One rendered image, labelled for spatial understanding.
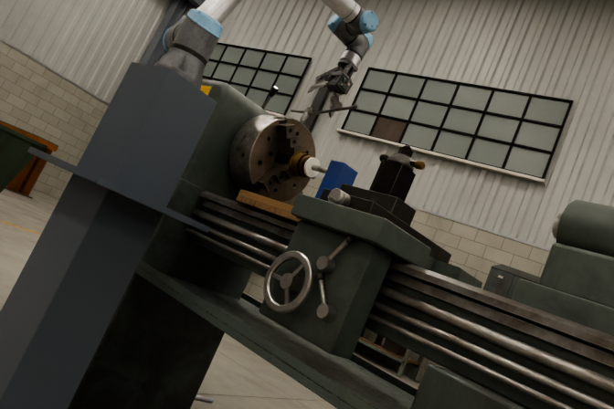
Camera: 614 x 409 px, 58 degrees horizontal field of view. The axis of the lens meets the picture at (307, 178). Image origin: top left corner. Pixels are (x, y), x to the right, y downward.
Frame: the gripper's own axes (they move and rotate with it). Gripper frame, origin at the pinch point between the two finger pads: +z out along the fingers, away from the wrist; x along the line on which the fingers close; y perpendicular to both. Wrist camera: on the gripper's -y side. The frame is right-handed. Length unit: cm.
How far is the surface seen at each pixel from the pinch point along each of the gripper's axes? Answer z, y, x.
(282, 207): 48, 32, -12
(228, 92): 16.3, -13.1, -26.8
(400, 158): 22, 60, -8
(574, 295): 43, 112, 3
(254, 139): 27.6, 1.4, -15.6
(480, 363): 64, 102, -1
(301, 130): 12.5, 1.3, -1.3
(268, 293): 73, 54, -19
